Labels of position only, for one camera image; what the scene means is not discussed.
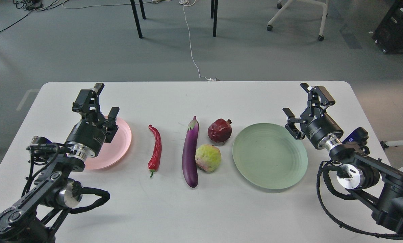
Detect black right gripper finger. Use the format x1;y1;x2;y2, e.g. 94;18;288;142
283;108;305;140
300;83;336;112

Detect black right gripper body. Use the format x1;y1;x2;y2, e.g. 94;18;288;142
295;110;344;150

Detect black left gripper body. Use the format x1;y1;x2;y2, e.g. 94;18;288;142
65;111;107;158

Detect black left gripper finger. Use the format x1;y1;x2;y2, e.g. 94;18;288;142
105;107;120;143
73;83;105;112

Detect red chili pepper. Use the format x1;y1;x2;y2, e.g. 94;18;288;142
148;125;162;178

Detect red pomegranate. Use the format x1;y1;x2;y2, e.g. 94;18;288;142
207;118;232;143

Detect yellow-green custard apple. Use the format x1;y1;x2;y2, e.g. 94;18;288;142
195;144;222;172

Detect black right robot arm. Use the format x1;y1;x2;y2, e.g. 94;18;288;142
283;83;403;240

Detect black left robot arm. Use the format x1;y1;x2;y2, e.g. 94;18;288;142
0;83;119;243

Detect pink plate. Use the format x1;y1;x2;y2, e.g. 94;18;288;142
84;117;132;170

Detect green plate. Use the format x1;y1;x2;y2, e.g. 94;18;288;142
232;123;308;190

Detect white wheeled chair base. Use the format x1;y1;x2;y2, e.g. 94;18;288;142
266;0;330;42

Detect purple eggplant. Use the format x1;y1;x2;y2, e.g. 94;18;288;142
182;116;199;188

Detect black equipment case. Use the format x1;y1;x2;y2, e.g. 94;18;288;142
372;0;403;54

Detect black table legs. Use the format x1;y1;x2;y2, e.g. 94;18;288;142
130;0;219;39

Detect black cables on floor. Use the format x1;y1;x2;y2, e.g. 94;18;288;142
0;0;67;39

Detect white cable on floor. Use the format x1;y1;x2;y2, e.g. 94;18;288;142
179;0;219;82

